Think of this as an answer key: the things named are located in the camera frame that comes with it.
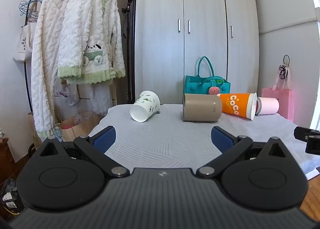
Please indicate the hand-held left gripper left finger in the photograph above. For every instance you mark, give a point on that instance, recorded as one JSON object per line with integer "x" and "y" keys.
{"x": 105, "y": 138}

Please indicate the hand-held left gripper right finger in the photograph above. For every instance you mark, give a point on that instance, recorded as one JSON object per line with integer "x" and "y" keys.
{"x": 221, "y": 139}

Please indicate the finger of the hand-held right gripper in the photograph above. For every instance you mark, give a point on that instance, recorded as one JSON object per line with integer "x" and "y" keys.
{"x": 313, "y": 146}
{"x": 300, "y": 133}

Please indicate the beige cup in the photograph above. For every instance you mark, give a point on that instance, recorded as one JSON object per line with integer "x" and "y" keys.
{"x": 202, "y": 107}

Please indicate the white cup with green print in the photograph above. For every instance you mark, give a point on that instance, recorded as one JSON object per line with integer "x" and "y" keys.
{"x": 145, "y": 106}

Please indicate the orange cup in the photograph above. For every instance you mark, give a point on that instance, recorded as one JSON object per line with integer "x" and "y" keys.
{"x": 236, "y": 105}

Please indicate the pink cup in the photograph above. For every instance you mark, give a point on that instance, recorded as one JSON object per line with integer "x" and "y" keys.
{"x": 268, "y": 105}

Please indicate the brown paper bag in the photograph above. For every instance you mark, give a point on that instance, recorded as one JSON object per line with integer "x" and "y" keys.
{"x": 72, "y": 127}

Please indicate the pink gift bag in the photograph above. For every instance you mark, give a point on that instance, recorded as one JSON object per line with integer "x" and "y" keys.
{"x": 283, "y": 101}

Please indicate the pink plush toy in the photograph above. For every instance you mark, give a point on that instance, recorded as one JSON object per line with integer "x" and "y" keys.
{"x": 214, "y": 90}

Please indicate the white quilted cover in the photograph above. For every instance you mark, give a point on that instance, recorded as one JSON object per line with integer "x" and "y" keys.
{"x": 170, "y": 134}

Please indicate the light grey garment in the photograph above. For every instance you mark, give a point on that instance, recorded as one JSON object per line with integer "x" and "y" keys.
{"x": 70, "y": 95}

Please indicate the teal felt handbag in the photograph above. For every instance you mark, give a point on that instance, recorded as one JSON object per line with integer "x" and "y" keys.
{"x": 197, "y": 86}

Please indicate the white fleece robe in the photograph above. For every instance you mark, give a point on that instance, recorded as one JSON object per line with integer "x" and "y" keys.
{"x": 42, "y": 69}

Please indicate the black metal clothes rack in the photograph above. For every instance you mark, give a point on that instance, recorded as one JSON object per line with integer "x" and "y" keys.
{"x": 26, "y": 86}

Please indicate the white and green fleece jacket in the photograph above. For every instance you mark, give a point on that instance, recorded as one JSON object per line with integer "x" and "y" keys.
{"x": 90, "y": 36}

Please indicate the grey wooden wardrobe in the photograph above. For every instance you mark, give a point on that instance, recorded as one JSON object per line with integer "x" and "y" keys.
{"x": 200, "y": 31}

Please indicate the dark plastic bag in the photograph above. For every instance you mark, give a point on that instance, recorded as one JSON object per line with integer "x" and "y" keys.
{"x": 10, "y": 197}

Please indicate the white tote bag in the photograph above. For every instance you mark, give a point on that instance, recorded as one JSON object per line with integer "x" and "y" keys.
{"x": 22, "y": 46}

